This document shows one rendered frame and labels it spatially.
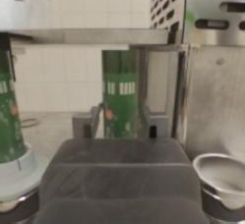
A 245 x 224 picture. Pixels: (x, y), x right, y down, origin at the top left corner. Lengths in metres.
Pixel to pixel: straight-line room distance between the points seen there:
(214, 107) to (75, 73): 1.53
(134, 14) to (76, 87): 0.84
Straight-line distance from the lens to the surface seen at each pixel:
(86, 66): 1.66
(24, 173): 0.20
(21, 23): 0.38
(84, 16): 1.68
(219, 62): 0.23
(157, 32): 0.24
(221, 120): 0.26
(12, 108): 0.18
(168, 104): 0.21
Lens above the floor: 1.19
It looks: 16 degrees down
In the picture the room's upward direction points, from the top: straight up
